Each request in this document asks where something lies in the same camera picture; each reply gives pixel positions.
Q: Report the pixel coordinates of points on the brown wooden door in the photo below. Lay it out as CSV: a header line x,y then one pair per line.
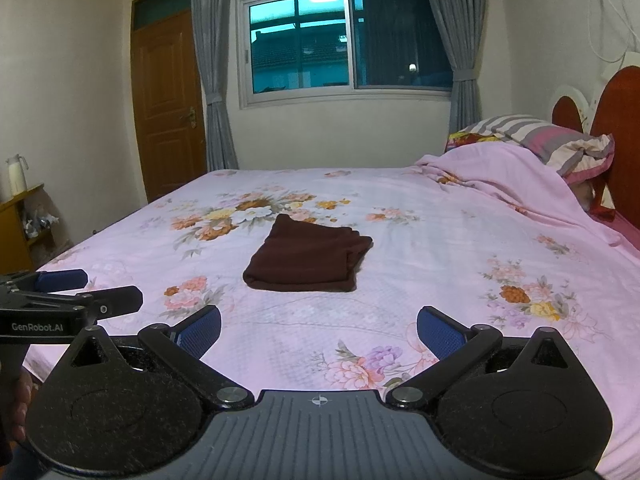
x,y
167,100

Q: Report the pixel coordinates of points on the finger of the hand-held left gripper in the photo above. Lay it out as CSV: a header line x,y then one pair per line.
x,y
60,280
117,301

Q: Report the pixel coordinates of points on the striped pillow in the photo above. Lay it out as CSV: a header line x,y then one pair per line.
x,y
550,142

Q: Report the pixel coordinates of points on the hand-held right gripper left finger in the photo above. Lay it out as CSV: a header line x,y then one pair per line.
x,y
200,332

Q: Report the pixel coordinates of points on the pink floral bed sheet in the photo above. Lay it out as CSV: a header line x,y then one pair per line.
x,y
425,270

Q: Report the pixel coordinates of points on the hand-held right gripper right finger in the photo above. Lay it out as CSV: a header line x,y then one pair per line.
x,y
440,332

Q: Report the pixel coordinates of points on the brown long-sleeve shirt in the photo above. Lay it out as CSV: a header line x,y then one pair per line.
x,y
305,260

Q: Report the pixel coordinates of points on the plain pink blanket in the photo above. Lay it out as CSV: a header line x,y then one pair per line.
x,y
500,175

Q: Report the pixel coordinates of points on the yellow wooden cabinet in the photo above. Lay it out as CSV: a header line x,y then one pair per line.
x,y
15,230

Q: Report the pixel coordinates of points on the grey curtain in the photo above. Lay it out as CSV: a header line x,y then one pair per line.
x,y
457,45
212,60

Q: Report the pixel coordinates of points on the white thermos jug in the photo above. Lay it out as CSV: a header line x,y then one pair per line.
x,y
16,177

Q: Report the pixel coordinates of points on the red wooden headboard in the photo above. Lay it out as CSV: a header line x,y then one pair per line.
x,y
620,125

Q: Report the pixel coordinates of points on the person's left hand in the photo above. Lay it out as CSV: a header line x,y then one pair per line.
x,y
22,405

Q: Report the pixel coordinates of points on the white-framed window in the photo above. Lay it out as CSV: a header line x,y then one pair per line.
x,y
325,40

